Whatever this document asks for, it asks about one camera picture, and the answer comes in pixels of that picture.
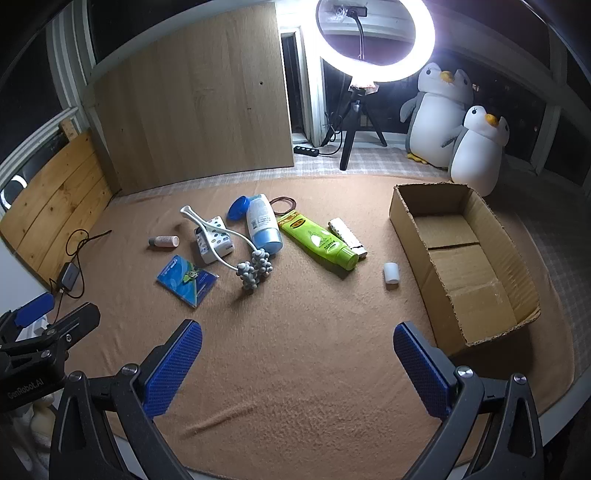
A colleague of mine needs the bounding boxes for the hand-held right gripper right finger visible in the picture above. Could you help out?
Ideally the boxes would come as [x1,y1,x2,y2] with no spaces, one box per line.
[392,322,546,480]

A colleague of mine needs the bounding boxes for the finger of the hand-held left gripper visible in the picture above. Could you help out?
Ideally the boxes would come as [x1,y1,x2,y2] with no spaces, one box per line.
[0,302,101,363]
[0,292,55,343]

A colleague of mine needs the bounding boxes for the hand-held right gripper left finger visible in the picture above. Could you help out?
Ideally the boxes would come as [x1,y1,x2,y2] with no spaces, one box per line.
[49,318,204,480]

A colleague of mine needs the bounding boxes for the blue square packet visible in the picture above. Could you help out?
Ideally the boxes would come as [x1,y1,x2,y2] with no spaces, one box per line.
[156,255,220,309]

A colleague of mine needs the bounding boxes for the brown cardboard box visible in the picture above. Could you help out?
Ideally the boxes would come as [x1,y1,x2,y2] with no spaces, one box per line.
[389,182,542,357]

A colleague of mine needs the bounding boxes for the white massager with grey balls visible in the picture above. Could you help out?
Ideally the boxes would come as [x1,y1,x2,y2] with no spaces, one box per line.
[180,205,273,296]

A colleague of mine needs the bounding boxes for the white patterned tissue packet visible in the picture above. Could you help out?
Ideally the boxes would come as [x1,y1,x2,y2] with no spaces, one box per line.
[194,215,235,265]

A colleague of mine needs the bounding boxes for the white striped packet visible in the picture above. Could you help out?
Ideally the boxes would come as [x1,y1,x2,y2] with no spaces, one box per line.
[328,218,369,260]

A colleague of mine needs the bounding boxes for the green tube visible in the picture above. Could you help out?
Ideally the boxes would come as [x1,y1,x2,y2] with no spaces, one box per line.
[278,209,360,271]

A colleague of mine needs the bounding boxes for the blue round cap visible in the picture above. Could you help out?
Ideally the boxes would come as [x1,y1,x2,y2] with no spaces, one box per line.
[227,196,250,222]

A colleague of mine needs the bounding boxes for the white and blue lotion bottle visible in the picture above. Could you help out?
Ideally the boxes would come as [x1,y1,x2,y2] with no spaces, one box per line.
[246,194,283,256]

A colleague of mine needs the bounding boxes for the black power adapter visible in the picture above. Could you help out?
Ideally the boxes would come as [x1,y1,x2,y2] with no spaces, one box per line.
[58,262,80,292]

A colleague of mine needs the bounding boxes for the pine wood panel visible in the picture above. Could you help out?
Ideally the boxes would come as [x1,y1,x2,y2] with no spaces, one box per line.
[0,129,115,289]

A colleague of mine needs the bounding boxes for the small penguin plush toy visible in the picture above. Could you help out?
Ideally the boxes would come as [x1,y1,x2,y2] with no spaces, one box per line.
[441,105,510,197]

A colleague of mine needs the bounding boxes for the large penguin plush toy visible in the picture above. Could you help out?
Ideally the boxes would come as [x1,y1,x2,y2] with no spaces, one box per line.
[399,62,476,169]

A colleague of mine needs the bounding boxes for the light wood board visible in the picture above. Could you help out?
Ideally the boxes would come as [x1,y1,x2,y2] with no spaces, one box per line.
[90,0,295,197]

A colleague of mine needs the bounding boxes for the black adapter cable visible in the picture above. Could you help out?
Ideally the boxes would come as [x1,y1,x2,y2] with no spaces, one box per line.
[48,229,113,301]

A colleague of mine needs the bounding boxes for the black power cord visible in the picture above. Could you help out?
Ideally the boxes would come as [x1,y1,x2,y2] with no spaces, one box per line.
[321,111,347,155]

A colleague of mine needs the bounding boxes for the white window frame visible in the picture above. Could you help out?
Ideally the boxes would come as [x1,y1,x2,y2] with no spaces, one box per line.
[277,18,326,146]

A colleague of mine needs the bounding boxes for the white ring light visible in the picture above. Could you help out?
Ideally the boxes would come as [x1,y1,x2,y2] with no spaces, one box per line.
[316,0,437,84]

